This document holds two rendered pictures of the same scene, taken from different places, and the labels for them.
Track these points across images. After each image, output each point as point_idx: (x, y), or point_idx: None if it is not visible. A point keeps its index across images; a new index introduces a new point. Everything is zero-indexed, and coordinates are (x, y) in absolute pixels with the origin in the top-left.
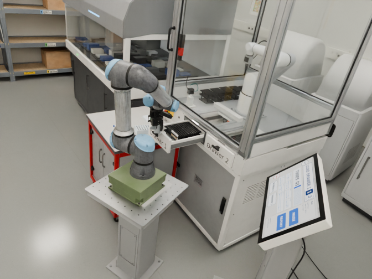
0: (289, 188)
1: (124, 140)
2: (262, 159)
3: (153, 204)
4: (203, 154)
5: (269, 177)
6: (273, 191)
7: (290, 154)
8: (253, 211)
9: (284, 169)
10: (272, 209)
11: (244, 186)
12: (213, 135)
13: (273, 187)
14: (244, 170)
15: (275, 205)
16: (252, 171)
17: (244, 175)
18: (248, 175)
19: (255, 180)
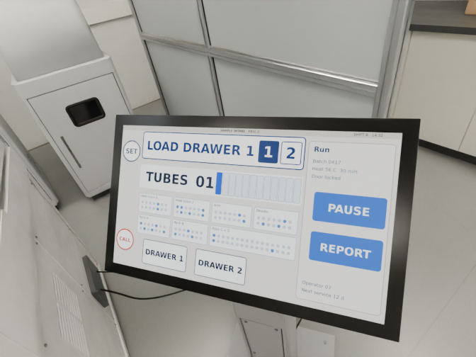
0: (209, 206)
1: None
2: (10, 273)
3: None
4: None
5: (112, 261)
6: (185, 258)
7: (19, 212)
8: (98, 331)
9: (113, 211)
10: (265, 272)
11: (59, 345)
12: None
13: (165, 256)
14: (24, 338)
15: (255, 259)
16: (31, 312)
17: (35, 340)
18: (37, 326)
19: (49, 310)
